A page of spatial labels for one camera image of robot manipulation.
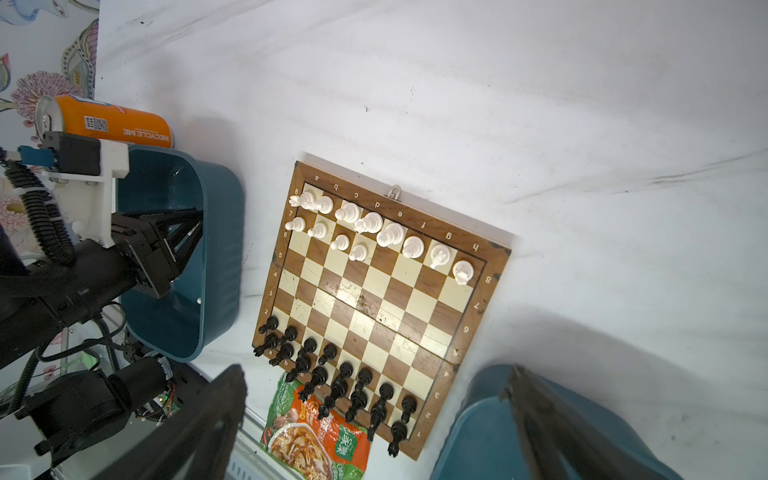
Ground black chess piece rows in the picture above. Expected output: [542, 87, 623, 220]
[254, 311, 435, 464]

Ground white chess piece row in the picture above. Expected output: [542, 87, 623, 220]
[288, 189, 475, 286]

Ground teal plastic bin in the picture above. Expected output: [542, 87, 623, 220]
[117, 145, 245, 362]
[431, 365, 679, 479]

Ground right teal plastic bin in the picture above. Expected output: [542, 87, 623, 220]
[431, 365, 679, 479]

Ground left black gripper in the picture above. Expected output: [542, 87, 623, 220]
[1, 209, 204, 366]

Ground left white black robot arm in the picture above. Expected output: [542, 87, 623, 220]
[1, 209, 203, 466]

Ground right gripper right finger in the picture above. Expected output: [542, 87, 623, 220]
[501, 365, 660, 479]

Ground orange soda can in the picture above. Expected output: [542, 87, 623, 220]
[35, 95, 174, 148]

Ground wooden chess board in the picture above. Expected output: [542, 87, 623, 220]
[257, 157, 511, 454]

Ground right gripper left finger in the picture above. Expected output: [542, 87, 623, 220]
[96, 364, 247, 479]

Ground white pawn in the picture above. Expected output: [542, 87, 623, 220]
[284, 217, 306, 232]
[307, 221, 329, 240]
[330, 234, 350, 251]
[349, 244, 368, 262]

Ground instant noodle snack packet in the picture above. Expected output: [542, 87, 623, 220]
[261, 378, 371, 480]

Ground left teal plastic bin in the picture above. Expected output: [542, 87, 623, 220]
[117, 145, 245, 362]

